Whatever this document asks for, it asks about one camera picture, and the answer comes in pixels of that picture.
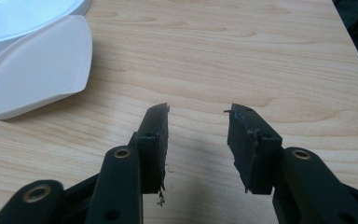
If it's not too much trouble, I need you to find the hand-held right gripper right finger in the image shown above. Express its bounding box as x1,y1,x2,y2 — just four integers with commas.
224,103,283,195

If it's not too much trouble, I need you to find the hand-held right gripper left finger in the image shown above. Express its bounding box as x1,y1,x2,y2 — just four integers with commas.
128,103,171,207

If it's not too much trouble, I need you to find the white shallow dish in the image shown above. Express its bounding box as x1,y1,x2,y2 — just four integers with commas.
0,14,93,120

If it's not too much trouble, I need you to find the white round plate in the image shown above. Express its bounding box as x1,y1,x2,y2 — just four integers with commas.
0,0,93,59

